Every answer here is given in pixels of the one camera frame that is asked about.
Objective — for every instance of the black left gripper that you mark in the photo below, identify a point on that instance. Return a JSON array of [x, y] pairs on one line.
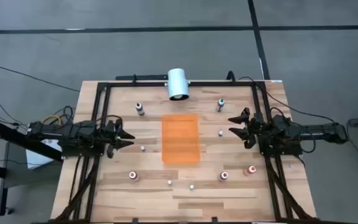
[[113, 137]]

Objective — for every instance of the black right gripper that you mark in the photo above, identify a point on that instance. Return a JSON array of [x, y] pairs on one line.
[[254, 129]]

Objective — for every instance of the green-capped food coloring bottle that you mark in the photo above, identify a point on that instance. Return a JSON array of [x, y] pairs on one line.
[[220, 103]]

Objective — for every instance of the black-capped food coloring bottle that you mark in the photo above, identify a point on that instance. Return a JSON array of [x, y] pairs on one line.
[[139, 108]]

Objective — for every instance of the pink-capped food coloring bottle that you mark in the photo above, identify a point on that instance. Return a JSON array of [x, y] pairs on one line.
[[132, 175]]

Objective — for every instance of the orange-capped food coloring bottle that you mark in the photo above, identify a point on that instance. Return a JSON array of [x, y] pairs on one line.
[[251, 169]]

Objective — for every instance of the red-capped food coloring bottle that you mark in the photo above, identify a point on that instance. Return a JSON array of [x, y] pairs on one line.
[[224, 175]]

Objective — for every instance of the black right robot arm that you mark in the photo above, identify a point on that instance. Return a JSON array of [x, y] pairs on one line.
[[315, 130]]

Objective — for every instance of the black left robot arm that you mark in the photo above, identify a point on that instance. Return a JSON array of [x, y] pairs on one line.
[[73, 132]]

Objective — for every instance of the translucent orange plastic tray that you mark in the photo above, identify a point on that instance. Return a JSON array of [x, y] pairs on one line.
[[180, 140]]

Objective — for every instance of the black flat bar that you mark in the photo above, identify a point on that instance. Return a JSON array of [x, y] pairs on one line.
[[145, 76]]

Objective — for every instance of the black table clamp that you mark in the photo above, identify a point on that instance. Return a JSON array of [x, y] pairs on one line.
[[135, 221], [214, 219]]

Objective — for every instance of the white paper sheet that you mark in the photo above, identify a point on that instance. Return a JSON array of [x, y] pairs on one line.
[[39, 158]]

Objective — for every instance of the black desk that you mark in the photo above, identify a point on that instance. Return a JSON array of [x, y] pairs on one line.
[[17, 138]]

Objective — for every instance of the black metal table frame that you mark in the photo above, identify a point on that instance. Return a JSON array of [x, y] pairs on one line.
[[213, 83]]

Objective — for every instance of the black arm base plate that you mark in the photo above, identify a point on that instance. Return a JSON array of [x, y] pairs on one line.
[[73, 153], [291, 152]]

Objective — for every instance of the white cylindrical camera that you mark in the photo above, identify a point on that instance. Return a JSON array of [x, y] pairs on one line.
[[178, 82]]

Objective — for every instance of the black stand post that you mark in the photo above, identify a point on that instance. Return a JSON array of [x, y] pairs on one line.
[[2, 193]]

